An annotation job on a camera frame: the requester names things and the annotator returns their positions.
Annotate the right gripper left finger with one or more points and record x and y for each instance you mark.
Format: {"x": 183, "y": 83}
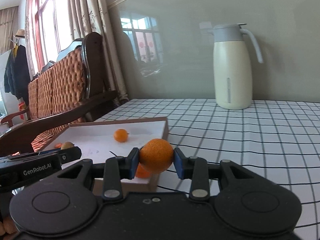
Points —
{"x": 70, "y": 201}

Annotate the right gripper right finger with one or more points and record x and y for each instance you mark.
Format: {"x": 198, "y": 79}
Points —
{"x": 241, "y": 201}

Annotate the orange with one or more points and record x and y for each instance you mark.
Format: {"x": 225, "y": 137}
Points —
{"x": 156, "y": 156}
{"x": 121, "y": 135}
{"x": 142, "y": 173}

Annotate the small yellow-brown kiwi fruit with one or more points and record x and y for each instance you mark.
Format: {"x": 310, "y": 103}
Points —
{"x": 67, "y": 145}

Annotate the brown cardboard box tray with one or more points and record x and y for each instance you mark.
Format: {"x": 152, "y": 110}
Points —
{"x": 96, "y": 141}

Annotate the checkered white tablecloth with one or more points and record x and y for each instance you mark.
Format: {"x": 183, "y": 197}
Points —
{"x": 278, "y": 140}

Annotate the wooden sofa with cushions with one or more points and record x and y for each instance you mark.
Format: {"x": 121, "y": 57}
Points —
{"x": 71, "y": 91}

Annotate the dark hanging jacket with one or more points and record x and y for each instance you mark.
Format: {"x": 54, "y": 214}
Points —
{"x": 16, "y": 76}

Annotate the cream thermos jug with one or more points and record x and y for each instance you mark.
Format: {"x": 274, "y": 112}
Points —
{"x": 233, "y": 81}

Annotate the straw hat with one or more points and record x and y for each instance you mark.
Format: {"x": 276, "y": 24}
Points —
{"x": 20, "y": 33}

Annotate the beige curtain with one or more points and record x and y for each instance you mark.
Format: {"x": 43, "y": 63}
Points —
{"x": 81, "y": 19}

